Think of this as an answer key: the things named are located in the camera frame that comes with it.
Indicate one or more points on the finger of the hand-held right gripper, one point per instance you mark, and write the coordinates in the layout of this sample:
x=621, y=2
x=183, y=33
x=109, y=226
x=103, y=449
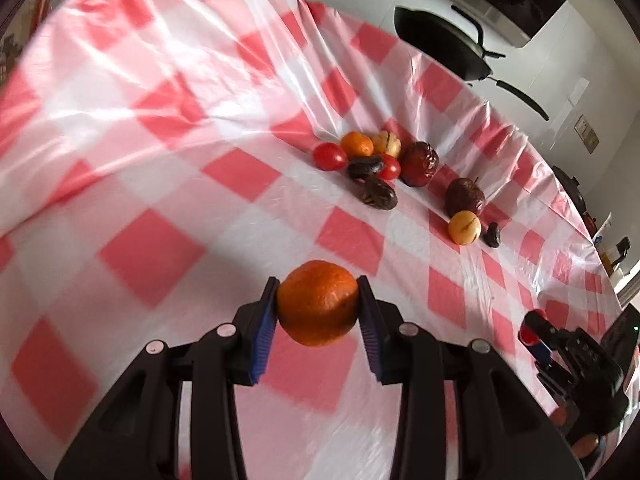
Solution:
x=545, y=342

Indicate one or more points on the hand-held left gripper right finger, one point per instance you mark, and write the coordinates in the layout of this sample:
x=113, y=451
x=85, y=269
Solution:
x=369, y=332

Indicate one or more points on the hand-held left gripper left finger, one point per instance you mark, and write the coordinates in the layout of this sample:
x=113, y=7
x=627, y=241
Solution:
x=264, y=332

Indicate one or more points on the red cherry tomato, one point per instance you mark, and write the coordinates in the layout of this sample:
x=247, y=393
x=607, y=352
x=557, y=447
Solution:
x=529, y=335

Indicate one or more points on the large orange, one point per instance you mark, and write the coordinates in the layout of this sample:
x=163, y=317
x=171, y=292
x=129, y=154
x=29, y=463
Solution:
x=317, y=305

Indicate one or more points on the small red tomato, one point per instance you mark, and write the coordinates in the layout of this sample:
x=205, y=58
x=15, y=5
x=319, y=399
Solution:
x=390, y=168

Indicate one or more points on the small dark dried fruit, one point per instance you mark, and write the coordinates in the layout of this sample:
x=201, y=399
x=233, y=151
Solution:
x=492, y=235

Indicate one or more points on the wrinkled brown date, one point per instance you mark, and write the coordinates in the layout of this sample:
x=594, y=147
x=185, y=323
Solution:
x=378, y=193

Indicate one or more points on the black pot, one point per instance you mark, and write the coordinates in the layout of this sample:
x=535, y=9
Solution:
x=572, y=190

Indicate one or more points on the dark red apple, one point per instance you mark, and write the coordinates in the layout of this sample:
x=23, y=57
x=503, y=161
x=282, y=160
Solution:
x=465, y=197

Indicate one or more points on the smooth dark date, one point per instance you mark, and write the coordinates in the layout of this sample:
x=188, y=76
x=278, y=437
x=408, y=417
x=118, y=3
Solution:
x=365, y=166

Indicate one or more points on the dark red wrinkled fruit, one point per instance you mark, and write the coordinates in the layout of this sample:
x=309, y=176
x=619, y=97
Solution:
x=419, y=163

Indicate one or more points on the large red tomato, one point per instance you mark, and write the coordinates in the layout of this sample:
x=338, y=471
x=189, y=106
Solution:
x=330, y=156

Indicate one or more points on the small orange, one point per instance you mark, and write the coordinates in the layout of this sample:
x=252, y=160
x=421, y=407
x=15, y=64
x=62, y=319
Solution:
x=357, y=144

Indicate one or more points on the yellow striped round fruit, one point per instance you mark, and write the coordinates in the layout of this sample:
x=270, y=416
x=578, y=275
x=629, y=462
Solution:
x=388, y=143

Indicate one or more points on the red white checkered tablecloth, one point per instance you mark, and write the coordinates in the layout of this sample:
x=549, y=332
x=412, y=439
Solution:
x=150, y=135

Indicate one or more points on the black wok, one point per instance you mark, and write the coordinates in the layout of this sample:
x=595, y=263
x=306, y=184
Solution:
x=440, y=42

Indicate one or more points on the wall socket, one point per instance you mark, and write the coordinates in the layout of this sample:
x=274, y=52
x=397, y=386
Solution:
x=586, y=133

